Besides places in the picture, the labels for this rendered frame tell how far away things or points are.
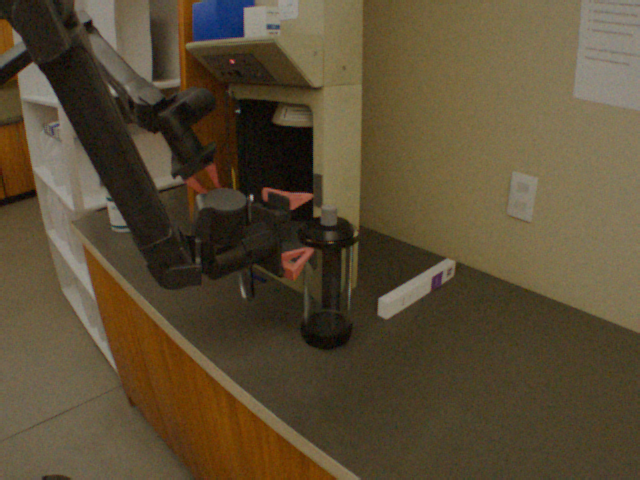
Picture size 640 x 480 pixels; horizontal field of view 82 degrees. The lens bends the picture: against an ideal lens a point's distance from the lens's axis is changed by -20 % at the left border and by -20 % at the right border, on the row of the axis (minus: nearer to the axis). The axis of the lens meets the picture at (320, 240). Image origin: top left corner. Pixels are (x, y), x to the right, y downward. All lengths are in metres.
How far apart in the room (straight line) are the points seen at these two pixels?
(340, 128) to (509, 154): 0.44
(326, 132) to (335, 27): 0.21
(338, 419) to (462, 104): 0.81
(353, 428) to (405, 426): 0.08
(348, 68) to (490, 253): 0.62
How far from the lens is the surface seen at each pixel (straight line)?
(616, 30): 1.05
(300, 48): 0.81
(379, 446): 0.71
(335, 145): 0.90
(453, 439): 0.74
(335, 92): 0.88
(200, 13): 0.99
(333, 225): 0.79
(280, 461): 0.93
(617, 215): 1.08
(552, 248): 1.15
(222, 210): 0.59
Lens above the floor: 1.49
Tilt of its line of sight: 25 degrees down
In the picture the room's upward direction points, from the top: straight up
